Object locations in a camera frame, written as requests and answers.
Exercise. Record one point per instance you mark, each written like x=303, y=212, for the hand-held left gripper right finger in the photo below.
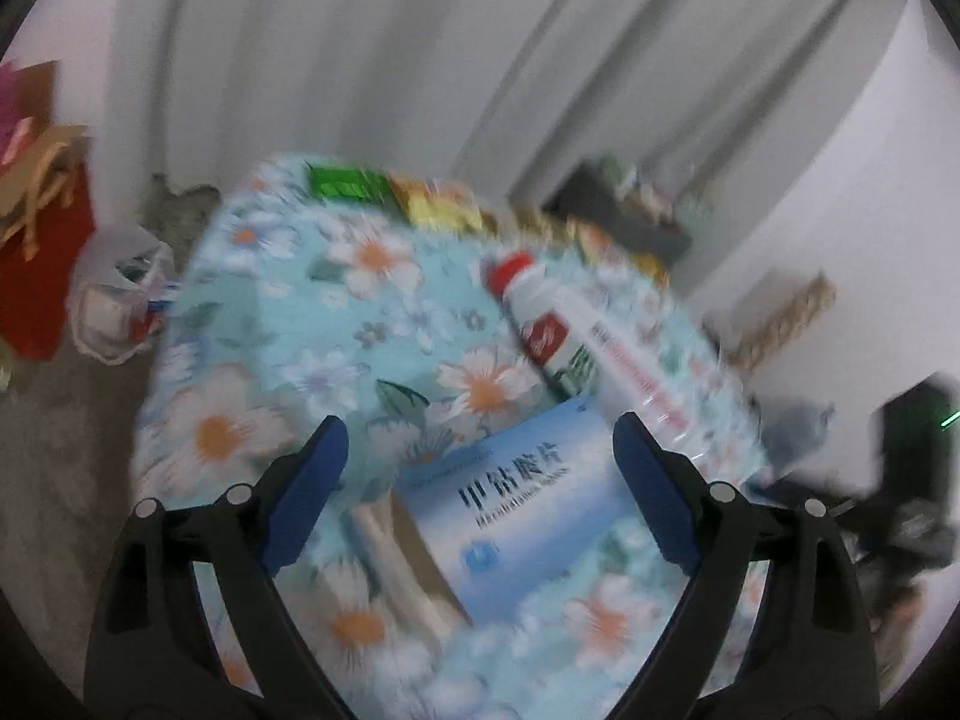
x=656, y=487

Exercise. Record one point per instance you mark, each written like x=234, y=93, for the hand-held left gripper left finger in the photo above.
x=307, y=495

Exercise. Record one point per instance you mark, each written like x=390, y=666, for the blue white medicine box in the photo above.
x=525, y=510

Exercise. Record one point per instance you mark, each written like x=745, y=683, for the floral tablecloth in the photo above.
x=247, y=360

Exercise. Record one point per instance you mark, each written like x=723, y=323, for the white bottle with red cap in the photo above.
x=592, y=337

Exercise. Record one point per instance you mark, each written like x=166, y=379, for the woven wicker stand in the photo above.
x=784, y=319

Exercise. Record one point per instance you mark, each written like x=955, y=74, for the orange snack packet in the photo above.
x=600, y=240

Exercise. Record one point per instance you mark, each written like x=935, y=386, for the dark grey cabinet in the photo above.
x=637, y=225

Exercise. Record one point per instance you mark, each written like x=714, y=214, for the white plastic bag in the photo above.
x=120, y=285

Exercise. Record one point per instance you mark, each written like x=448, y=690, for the clutter of small items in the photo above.
x=645, y=184

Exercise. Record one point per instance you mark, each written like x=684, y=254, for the green snack packet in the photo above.
x=345, y=181

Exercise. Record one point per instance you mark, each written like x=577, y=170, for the yellow snack packet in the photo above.
x=442, y=206

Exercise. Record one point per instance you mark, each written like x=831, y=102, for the red gift bag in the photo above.
x=45, y=270

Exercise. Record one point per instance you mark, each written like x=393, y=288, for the white curtain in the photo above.
x=375, y=52

